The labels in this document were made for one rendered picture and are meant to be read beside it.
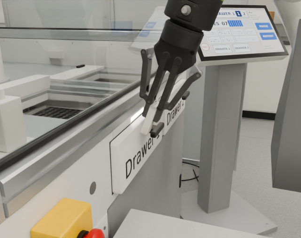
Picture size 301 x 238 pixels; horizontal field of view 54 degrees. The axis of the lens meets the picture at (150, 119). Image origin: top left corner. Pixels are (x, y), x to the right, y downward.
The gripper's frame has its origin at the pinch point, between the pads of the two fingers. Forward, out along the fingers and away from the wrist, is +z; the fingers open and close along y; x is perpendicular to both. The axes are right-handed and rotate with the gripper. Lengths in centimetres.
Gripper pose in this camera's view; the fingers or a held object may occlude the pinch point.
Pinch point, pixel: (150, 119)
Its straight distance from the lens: 62.1
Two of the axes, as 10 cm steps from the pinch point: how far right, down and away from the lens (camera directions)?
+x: 3.1, -3.2, 9.0
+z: -3.2, 8.5, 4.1
